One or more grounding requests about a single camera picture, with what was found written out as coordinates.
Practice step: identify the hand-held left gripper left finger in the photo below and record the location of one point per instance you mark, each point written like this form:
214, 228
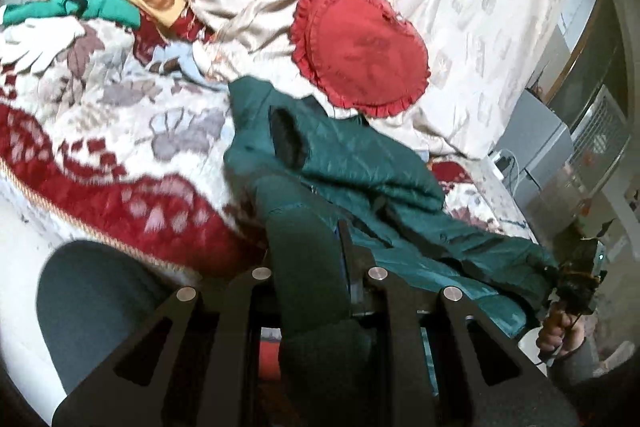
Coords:
250, 307

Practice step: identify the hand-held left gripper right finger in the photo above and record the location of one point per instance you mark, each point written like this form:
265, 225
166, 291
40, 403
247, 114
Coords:
380, 297

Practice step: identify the teal quilted puffer jacket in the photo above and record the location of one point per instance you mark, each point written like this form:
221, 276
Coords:
380, 167

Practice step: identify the person's right forearm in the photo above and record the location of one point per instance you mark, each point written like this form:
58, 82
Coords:
580, 382

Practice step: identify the person's right hand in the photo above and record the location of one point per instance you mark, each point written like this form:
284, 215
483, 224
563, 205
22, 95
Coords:
555, 334

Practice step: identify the grey bedside cabinet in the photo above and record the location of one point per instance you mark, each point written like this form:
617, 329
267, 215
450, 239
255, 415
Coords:
545, 137

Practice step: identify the person's leg in grey pants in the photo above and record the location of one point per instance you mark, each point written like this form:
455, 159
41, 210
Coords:
100, 307

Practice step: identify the floral red and white bedspread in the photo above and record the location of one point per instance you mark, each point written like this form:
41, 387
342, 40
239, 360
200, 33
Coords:
100, 132

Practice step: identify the red heart-shaped ruffled pillow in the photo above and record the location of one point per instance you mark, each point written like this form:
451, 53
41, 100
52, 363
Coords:
365, 47

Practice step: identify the light blue cloth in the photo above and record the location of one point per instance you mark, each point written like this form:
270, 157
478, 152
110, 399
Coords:
185, 59

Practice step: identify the beige patterned blanket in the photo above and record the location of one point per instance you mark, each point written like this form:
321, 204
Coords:
450, 7

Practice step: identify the green garment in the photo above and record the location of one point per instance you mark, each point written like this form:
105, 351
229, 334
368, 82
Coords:
105, 4

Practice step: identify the white knitted gloves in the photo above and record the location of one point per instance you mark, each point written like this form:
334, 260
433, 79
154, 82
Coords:
40, 39

